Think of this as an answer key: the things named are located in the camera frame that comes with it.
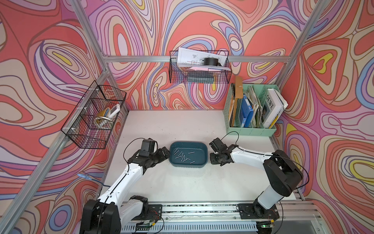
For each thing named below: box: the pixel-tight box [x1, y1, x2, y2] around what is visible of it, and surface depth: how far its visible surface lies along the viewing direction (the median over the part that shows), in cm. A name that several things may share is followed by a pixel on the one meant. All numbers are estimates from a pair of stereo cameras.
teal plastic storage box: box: [168, 141, 208, 169], surface depth 95 cm
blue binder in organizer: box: [239, 94, 254, 128], surface depth 98 cm
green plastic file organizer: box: [223, 83, 281, 137], surface depth 99 cm
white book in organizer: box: [262, 88, 289, 129], surface depth 93 cm
